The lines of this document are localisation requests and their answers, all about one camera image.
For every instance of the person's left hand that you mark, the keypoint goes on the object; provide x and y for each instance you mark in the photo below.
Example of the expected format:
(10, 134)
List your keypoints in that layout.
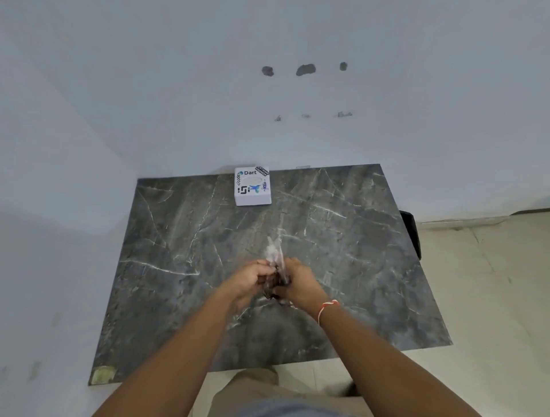
(245, 281)

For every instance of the person's right hand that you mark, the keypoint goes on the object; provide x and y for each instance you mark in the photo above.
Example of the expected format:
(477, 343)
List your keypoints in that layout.
(300, 285)

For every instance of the person's right fingers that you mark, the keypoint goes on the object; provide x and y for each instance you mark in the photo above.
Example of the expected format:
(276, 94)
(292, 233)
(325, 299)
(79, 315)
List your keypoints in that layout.
(287, 275)

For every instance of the person's left fingers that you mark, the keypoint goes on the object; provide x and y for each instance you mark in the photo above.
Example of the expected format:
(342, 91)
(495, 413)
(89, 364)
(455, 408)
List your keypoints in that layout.
(261, 270)

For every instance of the clear plastic bag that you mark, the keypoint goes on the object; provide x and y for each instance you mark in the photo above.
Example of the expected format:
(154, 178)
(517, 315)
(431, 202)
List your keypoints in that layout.
(275, 264)

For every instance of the person's left forearm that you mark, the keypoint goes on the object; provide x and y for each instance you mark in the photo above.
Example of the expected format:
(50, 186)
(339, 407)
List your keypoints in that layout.
(176, 356)

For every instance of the person's right forearm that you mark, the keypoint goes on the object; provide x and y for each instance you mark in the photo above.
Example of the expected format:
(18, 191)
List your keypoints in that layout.
(386, 365)

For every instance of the red and white wrist thread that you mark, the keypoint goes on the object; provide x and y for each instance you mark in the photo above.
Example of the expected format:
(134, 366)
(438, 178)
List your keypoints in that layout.
(327, 307)

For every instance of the white box with stickers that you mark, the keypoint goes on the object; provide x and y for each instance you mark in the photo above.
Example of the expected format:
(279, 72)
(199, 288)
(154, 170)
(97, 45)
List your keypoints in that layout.
(252, 186)

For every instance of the person's khaki trousers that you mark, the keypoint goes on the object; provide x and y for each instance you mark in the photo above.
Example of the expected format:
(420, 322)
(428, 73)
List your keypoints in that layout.
(258, 393)

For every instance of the black chair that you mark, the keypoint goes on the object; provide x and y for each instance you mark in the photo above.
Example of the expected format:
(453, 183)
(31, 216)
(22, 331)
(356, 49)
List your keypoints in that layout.
(411, 232)

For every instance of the yellow tape patch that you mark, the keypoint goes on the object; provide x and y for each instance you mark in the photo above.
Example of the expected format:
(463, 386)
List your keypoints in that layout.
(103, 374)

